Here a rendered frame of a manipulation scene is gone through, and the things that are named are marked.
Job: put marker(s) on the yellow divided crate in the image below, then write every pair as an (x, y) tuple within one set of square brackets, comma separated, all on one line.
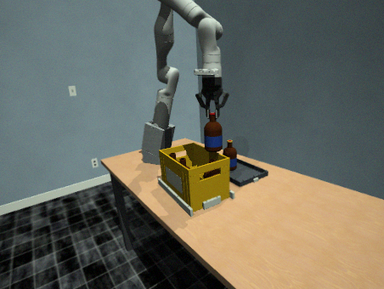
[(190, 184)]

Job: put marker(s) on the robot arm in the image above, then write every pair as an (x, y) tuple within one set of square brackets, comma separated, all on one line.
[(209, 31)]

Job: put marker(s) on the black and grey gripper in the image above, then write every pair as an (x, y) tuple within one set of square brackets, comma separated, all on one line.
[(212, 90)]

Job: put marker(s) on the brown bottle with blue band and red cap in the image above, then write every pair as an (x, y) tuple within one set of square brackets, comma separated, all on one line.
[(213, 135)]

